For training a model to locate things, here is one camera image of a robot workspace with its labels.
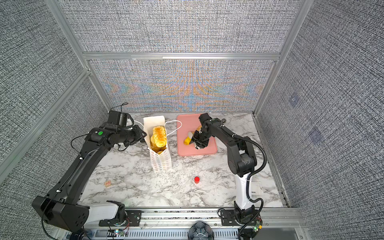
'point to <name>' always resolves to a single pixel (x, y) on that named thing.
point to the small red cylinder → (197, 179)
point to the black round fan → (200, 231)
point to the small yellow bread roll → (188, 139)
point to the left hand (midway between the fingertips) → (146, 134)
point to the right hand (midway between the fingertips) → (192, 143)
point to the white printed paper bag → (162, 162)
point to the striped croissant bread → (159, 134)
